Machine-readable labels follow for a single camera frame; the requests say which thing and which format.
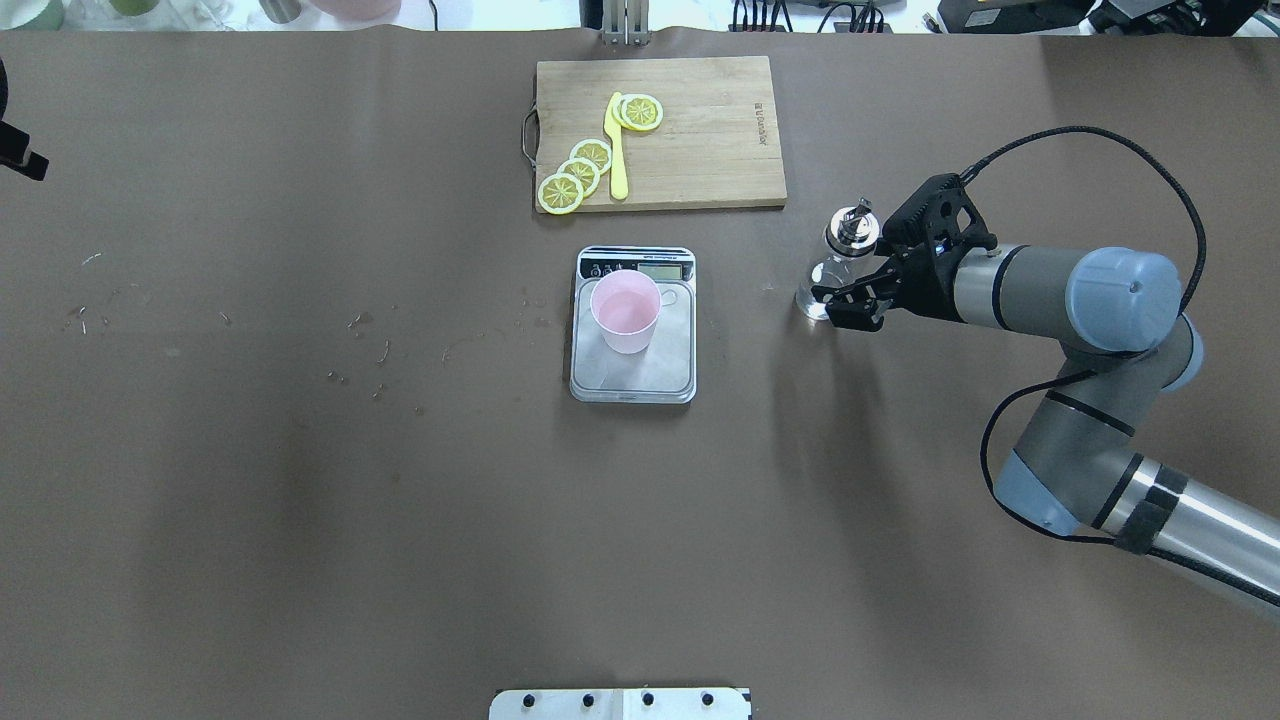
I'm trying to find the white metal base plate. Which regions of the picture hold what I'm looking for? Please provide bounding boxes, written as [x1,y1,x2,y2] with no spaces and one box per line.
[488,687,754,719]

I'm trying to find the lemon slice under top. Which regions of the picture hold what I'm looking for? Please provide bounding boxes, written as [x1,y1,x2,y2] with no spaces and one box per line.
[611,94,636,129]

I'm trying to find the glass sauce bottle steel cap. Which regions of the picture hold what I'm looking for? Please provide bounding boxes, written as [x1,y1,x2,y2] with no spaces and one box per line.
[795,197,881,322]

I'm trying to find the aluminium frame post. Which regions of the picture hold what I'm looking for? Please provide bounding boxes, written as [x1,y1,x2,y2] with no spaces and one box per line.
[600,0,652,47]

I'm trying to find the lemon slice back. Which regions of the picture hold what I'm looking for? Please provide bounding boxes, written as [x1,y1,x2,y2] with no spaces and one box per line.
[570,138,613,173]

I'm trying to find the lemon slice middle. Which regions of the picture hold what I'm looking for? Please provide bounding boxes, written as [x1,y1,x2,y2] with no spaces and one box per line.
[558,156,602,199]

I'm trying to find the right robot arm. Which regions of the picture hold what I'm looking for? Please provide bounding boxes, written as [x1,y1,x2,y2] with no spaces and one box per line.
[796,174,1277,618]

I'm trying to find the silver digital kitchen scale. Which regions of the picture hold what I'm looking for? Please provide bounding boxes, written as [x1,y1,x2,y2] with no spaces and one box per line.
[568,245,698,404]

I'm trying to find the bamboo cutting board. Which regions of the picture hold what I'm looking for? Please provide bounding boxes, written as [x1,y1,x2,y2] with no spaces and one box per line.
[535,55,788,213]

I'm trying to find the yellow plastic knife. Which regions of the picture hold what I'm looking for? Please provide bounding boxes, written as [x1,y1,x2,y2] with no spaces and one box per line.
[602,92,630,201]

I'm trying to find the lemon slice top right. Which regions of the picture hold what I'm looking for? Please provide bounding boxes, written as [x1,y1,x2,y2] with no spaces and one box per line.
[625,94,666,132]

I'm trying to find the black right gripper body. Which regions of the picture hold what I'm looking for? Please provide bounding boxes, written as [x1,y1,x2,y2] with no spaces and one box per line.
[870,173,998,322]

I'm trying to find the lemon slice front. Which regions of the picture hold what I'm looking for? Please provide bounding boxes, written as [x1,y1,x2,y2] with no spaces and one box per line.
[535,173,585,217]

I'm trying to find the pink plastic cup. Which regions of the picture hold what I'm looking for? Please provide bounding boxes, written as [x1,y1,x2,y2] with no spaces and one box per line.
[590,269,662,355]

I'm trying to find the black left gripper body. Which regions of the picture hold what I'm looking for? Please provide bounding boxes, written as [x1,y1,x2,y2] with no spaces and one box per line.
[0,61,49,182]

